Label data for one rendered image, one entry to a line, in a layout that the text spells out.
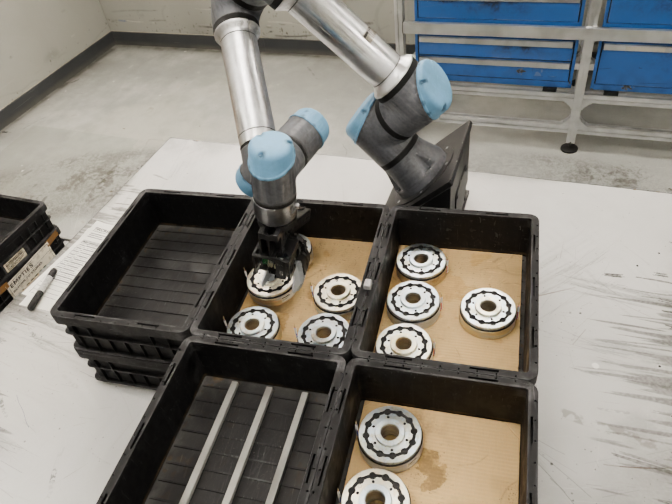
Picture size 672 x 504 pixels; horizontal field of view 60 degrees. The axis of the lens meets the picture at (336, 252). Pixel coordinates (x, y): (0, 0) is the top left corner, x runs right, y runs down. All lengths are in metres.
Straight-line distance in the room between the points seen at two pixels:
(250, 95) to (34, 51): 3.42
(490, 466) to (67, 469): 0.80
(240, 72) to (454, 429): 0.77
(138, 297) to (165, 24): 3.53
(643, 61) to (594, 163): 0.49
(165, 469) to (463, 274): 0.67
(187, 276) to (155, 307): 0.10
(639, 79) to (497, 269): 1.82
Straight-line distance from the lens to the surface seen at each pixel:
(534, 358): 1.00
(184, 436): 1.10
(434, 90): 1.28
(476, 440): 1.02
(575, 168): 3.00
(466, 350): 1.12
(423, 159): 1.40
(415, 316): 1.13
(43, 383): 1.48
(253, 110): 1.17
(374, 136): 1.36
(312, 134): 1.03
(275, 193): 0.97
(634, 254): 1.54
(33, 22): 4.53
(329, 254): 1.30
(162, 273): 1.38
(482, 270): 1.25
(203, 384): 1.14
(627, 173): 3.02
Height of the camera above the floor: 1.72
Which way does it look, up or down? 43 degrees down
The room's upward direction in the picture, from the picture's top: 9 degrees counter-clockwise
